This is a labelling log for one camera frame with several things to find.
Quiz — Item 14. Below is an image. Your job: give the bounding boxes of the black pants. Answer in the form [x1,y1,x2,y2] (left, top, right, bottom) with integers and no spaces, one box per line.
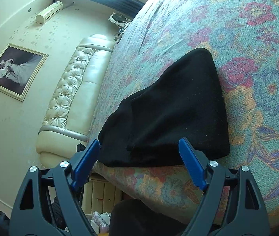
[98,48,230,167]

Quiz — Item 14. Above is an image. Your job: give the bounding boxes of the cream bedside cabinet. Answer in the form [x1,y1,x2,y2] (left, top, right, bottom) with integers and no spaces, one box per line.
[81,173,122,215]

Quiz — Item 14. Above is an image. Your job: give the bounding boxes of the cream tufted leather headboard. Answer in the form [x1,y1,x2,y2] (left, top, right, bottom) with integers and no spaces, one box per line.
[36,34,115,168]

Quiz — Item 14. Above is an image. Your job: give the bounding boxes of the framed wedding photo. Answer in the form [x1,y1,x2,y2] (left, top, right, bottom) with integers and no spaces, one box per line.
[0,43,48,102]

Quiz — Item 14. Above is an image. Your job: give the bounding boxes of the white desk fan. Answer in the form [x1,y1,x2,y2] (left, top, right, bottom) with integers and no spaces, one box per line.
[108,12,132,28]

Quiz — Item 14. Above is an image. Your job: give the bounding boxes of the white wall air conditioner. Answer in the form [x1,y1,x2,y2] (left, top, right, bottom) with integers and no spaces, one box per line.
[35,1,63,25]

